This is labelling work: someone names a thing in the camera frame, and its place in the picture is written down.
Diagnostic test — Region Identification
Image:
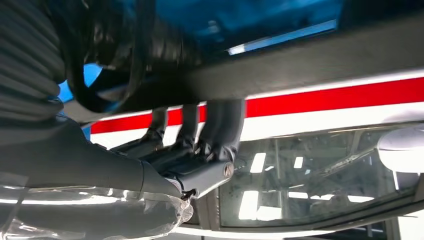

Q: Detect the thick black camera cable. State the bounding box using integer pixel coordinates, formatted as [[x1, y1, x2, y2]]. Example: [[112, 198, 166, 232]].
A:
[[62, 0, 150, 114]]

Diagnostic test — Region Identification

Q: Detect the white panel with red stripe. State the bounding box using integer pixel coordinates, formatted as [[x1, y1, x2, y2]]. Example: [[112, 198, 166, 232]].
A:
[[88, 68, 424, 151]]

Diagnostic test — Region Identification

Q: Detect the glass window pane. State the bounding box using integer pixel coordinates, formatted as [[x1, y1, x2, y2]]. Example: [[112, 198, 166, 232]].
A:
[[198, 121, 424, 230]]

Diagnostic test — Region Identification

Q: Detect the white rounded dome object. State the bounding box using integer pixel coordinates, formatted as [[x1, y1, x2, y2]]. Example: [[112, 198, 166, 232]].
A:
[[376, 126, 424, 174]]

